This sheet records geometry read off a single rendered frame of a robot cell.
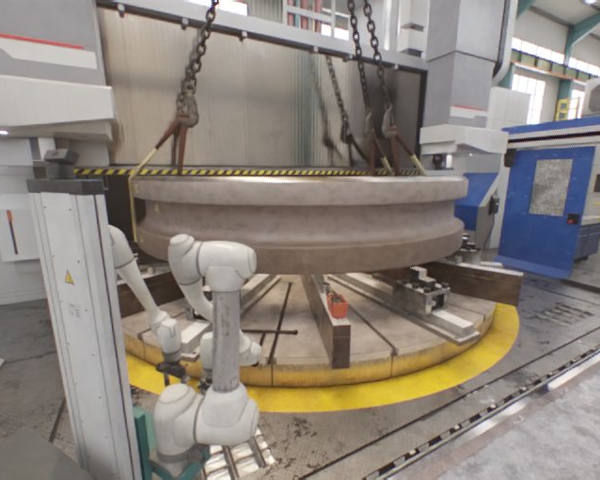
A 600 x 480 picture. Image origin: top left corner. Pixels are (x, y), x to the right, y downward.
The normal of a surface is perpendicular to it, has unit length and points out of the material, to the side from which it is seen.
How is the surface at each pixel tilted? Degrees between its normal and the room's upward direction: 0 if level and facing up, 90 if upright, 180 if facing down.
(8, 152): 90
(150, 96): 90
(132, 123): 90
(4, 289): 90
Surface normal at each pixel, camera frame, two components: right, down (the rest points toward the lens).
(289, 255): -0.04, 0.21
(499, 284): -0.62, 0.16
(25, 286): 0.46, 0.18
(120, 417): 0.88, 0.10
